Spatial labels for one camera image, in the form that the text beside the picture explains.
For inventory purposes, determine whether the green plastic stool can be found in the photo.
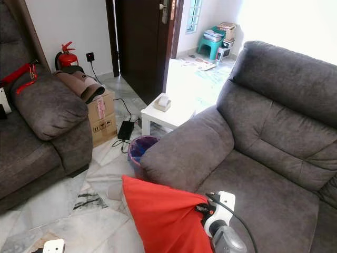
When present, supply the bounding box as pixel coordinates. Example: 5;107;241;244
197;26;226;60

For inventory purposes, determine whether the louvred window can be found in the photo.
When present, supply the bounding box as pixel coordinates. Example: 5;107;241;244
186;0;203;34

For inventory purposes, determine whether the brown cardboard box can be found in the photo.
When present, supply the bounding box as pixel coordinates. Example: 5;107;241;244
87;88;118;148

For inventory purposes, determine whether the black power adapter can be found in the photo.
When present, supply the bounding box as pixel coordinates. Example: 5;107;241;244
117;120;136;141

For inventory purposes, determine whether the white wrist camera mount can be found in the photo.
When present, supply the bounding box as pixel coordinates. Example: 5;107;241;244
204;191;236;238
42;239;65;253

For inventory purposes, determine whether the brown rolled blanket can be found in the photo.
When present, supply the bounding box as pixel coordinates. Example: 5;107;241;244
55;68;106;104

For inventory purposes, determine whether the paper stack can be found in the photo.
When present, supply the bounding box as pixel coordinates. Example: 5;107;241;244
203;29;225;43

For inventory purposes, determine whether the metal door handle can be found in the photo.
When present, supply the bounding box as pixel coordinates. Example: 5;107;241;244
160;0;171;25

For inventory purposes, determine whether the purple trash bin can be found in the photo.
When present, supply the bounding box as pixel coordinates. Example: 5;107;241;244
128;135;160;178

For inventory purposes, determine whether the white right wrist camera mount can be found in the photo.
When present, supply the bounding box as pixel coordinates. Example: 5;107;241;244
204;191;236;238

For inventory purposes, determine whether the dark brown door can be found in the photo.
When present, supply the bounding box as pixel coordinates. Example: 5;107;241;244
114;0;183;105

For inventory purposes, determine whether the small cardboard box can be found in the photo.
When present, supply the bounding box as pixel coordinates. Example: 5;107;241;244
216;22;237;42

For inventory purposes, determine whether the red pillow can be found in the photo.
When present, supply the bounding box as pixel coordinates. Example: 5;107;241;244
122;175;214;253

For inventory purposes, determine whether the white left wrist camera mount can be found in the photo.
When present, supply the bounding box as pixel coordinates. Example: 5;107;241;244
42;239;65;253

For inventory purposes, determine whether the grey fabric sofa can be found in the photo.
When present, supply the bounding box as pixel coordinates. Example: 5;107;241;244
0;0;93;214
138;41;337;253

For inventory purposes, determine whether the white side table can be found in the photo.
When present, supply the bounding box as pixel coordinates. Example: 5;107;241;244
141;92;196;137

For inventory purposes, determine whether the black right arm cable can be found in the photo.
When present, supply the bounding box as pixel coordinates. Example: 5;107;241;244
205;192;259;253

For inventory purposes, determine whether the white tissue box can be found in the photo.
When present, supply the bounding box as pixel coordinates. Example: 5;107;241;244
153;95;173;112

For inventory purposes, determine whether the red fire extinguisher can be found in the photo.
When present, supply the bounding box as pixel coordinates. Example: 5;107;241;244
54;41;80;71

